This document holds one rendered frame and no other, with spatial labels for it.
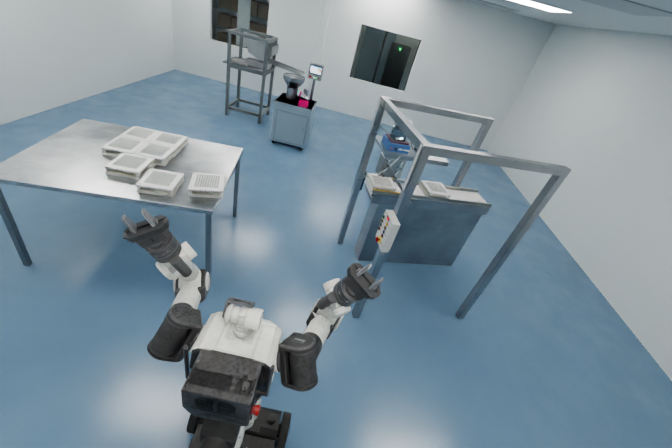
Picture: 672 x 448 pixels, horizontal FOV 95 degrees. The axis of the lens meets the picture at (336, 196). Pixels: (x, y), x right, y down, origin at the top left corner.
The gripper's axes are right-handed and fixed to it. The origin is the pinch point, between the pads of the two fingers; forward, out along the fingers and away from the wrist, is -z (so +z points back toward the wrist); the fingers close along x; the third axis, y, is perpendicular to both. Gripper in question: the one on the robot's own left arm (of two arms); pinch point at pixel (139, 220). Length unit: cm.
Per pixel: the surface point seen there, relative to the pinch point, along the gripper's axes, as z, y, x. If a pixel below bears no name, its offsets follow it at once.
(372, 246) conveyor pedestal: 222, -84, 122
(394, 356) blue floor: 218, 21, 88
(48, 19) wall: 59, -519, -160
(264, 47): 152, -482, 119
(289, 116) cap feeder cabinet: 221, -366, 114
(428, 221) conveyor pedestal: 202, -75, 183
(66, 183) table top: 72, -140, -89
